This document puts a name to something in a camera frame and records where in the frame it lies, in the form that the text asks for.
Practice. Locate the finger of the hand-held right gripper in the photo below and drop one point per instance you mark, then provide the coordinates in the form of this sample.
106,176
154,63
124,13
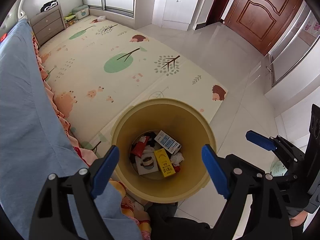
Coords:
260,140

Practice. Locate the grey nightstand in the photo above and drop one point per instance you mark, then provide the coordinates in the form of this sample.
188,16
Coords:
47,27

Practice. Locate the white wardrobe with stickers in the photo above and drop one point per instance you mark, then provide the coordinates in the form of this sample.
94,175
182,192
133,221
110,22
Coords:
175,10

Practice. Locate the green and yellow toy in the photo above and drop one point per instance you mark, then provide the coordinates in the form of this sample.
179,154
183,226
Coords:
70,20

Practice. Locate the white tissue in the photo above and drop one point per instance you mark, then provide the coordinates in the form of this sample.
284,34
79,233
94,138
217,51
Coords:
177,158

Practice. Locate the light green paper sheet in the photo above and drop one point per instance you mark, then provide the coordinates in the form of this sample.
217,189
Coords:
278,168

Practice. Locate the blue and white carton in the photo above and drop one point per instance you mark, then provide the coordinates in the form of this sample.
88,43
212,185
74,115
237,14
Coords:
167,142

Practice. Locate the white tufted headboard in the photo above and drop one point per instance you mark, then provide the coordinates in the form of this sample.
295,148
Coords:
15,15

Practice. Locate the person's right hand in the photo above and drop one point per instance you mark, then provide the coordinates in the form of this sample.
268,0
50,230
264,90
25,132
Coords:
298,218

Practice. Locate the green and white storage box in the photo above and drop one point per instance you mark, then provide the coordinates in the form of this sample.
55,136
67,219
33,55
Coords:
80,12

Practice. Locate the yellow drink carton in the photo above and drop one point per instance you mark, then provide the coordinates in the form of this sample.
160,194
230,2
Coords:
165,163

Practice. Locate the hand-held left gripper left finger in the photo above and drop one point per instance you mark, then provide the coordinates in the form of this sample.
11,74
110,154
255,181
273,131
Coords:
105,172

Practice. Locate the person's dark pants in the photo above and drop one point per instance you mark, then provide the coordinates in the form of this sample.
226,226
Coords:
180,227

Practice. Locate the blue bed sheet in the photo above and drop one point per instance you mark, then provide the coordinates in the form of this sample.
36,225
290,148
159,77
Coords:
22,105

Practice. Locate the black cloth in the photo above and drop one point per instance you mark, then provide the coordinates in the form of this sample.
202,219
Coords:
48,6

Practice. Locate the dark red door frame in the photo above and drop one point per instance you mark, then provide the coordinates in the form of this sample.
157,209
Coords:
215,5

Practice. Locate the yellow plastic trash bin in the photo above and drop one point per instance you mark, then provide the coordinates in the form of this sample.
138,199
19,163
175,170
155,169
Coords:
190,135

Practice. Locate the red snack wrapper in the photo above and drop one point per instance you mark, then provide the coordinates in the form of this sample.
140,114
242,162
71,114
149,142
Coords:
138,147

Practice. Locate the black crumpled item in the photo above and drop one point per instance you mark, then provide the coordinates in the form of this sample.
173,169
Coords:
151,140

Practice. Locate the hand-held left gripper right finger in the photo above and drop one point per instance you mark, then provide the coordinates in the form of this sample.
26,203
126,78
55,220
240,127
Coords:
215,170

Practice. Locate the cream printed play mat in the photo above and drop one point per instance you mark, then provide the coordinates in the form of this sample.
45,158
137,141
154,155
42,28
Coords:
95,55

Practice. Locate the white cabinet with glass doors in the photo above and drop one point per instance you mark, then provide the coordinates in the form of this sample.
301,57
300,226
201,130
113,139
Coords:
292,55

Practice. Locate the brown wooden door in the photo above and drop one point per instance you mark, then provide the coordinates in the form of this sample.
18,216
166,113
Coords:
262,17

